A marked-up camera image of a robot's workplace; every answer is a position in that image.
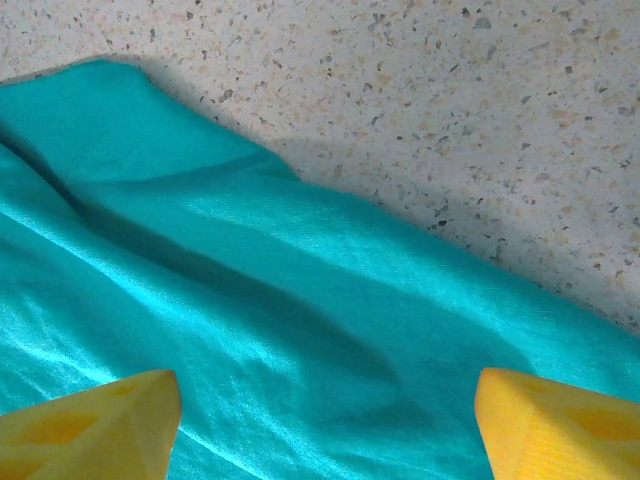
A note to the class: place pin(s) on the teal t-shirt with white print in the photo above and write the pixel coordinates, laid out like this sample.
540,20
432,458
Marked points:
250,250

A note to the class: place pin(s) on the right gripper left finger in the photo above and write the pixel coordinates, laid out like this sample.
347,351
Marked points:
90,430

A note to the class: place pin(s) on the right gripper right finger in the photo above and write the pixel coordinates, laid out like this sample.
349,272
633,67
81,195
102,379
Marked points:
560,430

